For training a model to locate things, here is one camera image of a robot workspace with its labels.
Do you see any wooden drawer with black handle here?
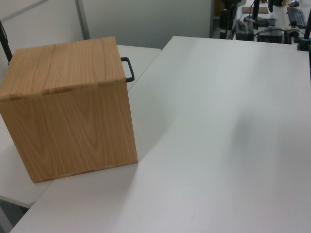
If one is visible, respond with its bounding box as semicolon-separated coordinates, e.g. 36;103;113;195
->
121;57;135;83

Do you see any light wooden cabinet box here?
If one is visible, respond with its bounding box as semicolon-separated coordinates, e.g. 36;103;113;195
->
0;36;138;184

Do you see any tall black box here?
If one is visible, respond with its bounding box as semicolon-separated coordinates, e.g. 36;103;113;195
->
219;8;230;29

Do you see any black device with green part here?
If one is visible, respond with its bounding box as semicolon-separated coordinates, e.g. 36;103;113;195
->
236;19;255;41

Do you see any black computer box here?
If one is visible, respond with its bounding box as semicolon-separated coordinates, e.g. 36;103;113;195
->
257;29;285;44

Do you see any brown flat pad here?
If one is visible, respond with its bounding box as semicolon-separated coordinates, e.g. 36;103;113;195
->
241;6;269;15

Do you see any black monitor stand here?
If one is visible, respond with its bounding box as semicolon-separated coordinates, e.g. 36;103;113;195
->
243;0;269;27

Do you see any thin black pole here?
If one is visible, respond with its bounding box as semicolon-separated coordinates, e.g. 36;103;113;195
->
0;20;13;67

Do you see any black computer keyboard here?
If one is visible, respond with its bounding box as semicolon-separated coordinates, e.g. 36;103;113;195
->
286;6;308;28

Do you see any black clamp mount with pole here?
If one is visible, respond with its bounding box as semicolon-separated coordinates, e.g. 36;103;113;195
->
295;9;311;52

